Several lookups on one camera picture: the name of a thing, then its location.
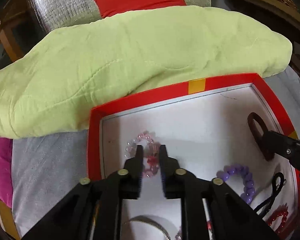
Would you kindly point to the magenta cloth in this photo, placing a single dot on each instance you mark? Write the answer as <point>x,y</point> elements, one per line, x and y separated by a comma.
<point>0,167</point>

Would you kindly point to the wooden shelf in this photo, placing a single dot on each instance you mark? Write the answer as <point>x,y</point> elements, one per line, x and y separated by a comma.
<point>265,15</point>

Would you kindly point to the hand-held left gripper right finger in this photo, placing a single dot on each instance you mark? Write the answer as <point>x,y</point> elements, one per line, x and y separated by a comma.
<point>163,160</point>

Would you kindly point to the wooden cabinet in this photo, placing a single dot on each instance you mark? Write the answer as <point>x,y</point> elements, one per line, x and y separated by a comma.
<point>5,37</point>

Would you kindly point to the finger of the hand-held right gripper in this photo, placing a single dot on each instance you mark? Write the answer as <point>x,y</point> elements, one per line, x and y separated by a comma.
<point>290,150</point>

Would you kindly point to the brown wooden bangle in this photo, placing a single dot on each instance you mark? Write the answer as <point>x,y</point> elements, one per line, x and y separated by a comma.
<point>251,126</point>

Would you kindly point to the light green blanket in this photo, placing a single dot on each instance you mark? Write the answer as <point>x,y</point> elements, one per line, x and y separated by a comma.
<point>115,67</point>

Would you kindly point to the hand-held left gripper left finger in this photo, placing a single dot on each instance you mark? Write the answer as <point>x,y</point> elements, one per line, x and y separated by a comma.
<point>140,160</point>

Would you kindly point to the red box lid tray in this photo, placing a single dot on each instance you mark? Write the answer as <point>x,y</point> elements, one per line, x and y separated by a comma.
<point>190,130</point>

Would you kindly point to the silver foil mat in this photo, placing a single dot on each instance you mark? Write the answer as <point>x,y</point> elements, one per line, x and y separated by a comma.
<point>60,2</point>

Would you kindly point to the wooden bed frame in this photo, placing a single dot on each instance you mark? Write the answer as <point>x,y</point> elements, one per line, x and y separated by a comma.
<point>2,215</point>

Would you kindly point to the silver bangle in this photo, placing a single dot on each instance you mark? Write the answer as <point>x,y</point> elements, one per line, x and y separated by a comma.
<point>145,218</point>

